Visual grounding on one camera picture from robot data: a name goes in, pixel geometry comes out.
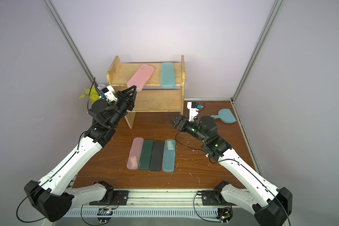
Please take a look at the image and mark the potted plant in glass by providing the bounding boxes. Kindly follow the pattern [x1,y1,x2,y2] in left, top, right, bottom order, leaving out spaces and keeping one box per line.
[78,85,101,104]

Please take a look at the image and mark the right circuit board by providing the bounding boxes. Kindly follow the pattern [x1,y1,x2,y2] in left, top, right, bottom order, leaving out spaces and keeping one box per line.
[216,207,233,224]

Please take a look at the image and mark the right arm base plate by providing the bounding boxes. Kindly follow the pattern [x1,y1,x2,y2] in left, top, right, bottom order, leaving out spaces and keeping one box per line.
[198,190,231,206]

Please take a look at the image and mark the wooden two-tier shelf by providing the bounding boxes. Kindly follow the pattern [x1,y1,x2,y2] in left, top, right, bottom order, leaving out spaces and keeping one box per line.
[106,55,186,129]

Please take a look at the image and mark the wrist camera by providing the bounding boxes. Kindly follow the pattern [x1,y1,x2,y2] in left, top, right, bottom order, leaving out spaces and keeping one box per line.
[187,101,205,122]
[98,85,117,105]

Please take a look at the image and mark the teal dustpan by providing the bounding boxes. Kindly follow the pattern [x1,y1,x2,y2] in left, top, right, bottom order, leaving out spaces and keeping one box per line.
[211,108,237,124]

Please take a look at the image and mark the left circuit board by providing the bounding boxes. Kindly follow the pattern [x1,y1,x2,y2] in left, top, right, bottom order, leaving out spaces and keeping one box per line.
[97,208,114,225]

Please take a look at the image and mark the teal pencil case shelf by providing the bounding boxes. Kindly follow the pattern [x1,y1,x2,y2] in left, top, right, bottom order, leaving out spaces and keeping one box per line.
[160,62,175,89]
[162,139,176,173]

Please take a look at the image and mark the dark green pencil case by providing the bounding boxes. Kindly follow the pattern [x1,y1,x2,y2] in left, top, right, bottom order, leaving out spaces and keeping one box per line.
[138,140,153,170]

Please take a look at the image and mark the circuit board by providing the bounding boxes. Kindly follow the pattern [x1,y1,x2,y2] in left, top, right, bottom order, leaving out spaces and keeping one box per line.
[216,207,233,224]
[97,208,114,225]

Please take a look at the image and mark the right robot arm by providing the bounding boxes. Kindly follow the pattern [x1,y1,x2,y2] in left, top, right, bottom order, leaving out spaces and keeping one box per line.
[168,115,292,226]

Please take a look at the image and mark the aluminium rail frame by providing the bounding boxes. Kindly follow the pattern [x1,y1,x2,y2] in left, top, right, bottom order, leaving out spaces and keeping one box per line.
[42,187,290,226]

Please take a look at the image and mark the light pink pencil case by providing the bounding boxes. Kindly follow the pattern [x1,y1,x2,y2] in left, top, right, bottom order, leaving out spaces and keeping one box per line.
[127,137,144,170]

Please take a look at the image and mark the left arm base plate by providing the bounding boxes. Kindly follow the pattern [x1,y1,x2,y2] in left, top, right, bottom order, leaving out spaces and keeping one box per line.
[89,190,129,206]

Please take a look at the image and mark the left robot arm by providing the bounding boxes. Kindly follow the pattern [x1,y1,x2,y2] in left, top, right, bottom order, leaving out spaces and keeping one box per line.
[24,85,137,222]

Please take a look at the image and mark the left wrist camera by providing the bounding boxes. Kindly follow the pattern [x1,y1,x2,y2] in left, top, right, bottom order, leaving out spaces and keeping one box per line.
[98,85,117,105]

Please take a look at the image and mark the black pencil case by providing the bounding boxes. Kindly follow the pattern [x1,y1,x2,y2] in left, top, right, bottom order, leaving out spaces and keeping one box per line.
[149,141,164,171]

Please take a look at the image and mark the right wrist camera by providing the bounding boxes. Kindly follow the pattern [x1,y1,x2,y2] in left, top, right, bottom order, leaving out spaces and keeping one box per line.
[187,101,205,122]

